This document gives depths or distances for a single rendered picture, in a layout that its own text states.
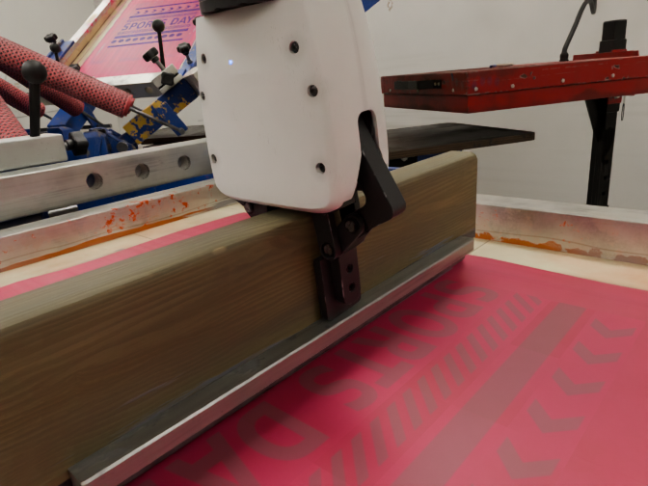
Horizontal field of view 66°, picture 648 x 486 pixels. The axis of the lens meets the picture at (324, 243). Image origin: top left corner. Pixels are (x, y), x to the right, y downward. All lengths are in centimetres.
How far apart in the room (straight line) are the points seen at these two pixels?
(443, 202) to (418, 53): 221
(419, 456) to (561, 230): 30
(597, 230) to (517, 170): 193
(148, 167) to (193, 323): 53
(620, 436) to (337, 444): 13
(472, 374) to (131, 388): 18
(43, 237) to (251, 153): 40
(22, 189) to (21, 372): 50
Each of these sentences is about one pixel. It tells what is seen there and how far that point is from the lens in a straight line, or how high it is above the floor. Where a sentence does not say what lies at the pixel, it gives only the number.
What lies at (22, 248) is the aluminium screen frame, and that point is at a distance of 63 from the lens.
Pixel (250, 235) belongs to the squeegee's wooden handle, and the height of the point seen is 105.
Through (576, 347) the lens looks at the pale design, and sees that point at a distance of 35.
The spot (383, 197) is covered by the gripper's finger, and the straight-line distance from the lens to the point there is 24.
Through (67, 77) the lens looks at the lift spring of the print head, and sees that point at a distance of 114.
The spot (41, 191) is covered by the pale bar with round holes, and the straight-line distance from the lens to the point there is 70.
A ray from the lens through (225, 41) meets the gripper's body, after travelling 27.
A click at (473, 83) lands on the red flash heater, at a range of 119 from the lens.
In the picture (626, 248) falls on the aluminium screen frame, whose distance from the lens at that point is 49.
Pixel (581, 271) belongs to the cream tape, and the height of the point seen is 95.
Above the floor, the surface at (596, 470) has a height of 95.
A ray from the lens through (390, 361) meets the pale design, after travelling 32.
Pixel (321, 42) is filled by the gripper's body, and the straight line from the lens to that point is 23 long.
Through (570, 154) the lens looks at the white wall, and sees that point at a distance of 233.
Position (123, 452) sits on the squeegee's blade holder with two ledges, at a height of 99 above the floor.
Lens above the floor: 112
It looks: 19 degrees down
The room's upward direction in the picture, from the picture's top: 5 degrees counter-clockwise
